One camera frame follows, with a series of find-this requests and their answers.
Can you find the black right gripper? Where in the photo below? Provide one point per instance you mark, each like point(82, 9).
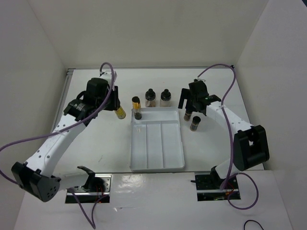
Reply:
point(184, 95)

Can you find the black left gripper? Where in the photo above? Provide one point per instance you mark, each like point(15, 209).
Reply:
point(116, 101)

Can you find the black cap spice jar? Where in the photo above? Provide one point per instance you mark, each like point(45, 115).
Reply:
point(188, 114)
point(195, 123)

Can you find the yellow oil bottle tan cap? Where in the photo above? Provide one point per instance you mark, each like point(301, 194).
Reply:
point(120, 113)

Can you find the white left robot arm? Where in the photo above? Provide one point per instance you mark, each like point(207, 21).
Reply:
point(35, 175)

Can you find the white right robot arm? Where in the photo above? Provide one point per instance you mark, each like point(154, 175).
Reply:
point(249, 146)

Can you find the black cap spice jar front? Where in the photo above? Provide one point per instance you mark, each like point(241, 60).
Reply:
point(195, 123)

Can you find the black top shaker white spice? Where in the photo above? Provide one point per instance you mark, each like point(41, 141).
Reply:
point(165, 98)

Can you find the gold capped glass grinder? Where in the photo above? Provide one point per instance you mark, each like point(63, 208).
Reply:
point(136, 107)

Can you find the black top shaker brown spice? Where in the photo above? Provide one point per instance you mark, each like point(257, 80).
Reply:
point(150, 98)

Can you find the white plastic organizer tray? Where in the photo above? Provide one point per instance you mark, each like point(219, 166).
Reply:
point(156, 143)

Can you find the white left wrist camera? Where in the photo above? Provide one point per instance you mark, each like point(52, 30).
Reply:
point(107, 75)

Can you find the aluminium table edge rail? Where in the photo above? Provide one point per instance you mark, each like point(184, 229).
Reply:
point(59, 110)

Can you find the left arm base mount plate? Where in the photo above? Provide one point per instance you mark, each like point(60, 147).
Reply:
point(100, 190)

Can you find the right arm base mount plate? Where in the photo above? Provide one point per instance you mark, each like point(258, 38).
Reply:
point(207, 191)

